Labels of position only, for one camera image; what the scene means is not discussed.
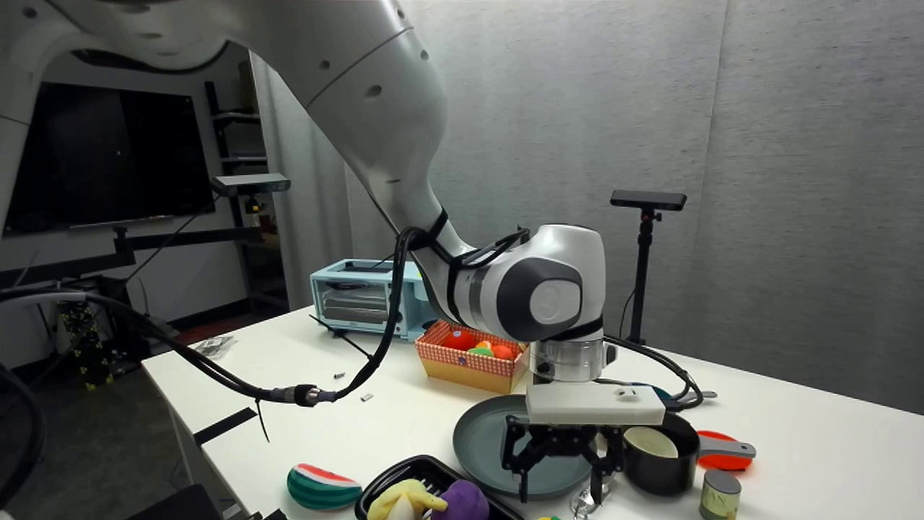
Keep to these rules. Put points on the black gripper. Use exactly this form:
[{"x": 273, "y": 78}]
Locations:
[{"x": 573, "y": 435}]

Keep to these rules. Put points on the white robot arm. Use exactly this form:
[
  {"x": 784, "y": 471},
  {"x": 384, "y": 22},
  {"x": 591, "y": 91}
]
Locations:
[{"x": 365, "y": 87}]

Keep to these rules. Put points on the small shiny metal object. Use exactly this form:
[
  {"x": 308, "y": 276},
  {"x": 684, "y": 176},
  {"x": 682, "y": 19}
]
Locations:
[{"x": 586, "y": 503}]

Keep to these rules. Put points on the black cup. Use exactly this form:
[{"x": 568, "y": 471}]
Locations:
[{"x": 666, "y": 477}]

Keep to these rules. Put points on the grey round plate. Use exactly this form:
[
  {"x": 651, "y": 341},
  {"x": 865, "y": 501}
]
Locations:
[{"x": 481, "y": 443}]

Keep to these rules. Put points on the purple plush toy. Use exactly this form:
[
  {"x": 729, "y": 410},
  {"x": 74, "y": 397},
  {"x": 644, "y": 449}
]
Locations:
[{"x": 465, "y": 503}]

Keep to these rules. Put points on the orange fruit toy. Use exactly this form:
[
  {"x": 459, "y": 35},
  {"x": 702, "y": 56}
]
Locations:
[{"x": 503, "y": 351}]

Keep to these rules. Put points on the orange basket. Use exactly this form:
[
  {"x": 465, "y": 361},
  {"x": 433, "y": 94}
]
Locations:
[{"x": 464, "y": 371}]

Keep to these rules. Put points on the green and yellow fruit toy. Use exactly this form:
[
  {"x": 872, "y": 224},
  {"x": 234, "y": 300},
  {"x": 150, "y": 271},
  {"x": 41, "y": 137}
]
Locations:
[{"x": 481, "y": 348}]

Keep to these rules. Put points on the red tomato toy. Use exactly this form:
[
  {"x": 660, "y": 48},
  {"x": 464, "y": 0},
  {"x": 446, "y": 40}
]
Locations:
[{"x": 458, "y": 338}]

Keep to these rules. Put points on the yellow peeled banana plush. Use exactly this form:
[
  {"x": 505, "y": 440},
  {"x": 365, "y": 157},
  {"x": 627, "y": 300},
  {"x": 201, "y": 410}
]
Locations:
[{"x": 406, "y": 501}]

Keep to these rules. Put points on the watermelon slice toy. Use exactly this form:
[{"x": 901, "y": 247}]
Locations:
[{"x": 322, "y": 487}]

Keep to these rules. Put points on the light blue toaster oven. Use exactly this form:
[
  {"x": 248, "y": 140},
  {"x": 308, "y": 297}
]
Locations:
[{"x": 357, "y": 297}]

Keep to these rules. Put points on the short narrow black strip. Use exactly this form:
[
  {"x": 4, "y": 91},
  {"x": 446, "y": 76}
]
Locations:
[{"x": 222, "y": 426}]

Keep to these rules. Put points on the black shelf rack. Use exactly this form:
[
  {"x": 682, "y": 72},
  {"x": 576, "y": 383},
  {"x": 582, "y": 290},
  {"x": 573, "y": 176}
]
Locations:
[{"x": 248, "y": 182}]

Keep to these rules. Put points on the black monitor screen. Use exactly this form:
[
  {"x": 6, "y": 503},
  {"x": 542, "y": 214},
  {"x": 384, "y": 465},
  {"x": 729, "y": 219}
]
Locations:
[{"x": 104, "y": 154}]

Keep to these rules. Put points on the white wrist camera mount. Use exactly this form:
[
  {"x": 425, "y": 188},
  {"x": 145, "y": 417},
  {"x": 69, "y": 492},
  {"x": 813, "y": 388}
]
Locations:
[{"x": 578, "y": 406}]

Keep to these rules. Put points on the black camera stand pole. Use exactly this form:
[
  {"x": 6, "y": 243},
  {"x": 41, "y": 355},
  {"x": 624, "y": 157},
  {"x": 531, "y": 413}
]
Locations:
[{"x": 641, "y": 279}]

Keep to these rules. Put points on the black stereo camera bar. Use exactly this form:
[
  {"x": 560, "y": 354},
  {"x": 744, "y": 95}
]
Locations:
[{"x": 647, "y": 201}]

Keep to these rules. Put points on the black monitor mount bar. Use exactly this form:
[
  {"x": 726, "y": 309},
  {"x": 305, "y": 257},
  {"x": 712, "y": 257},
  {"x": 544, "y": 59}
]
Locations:
[{"x": 120, "y": 247}]

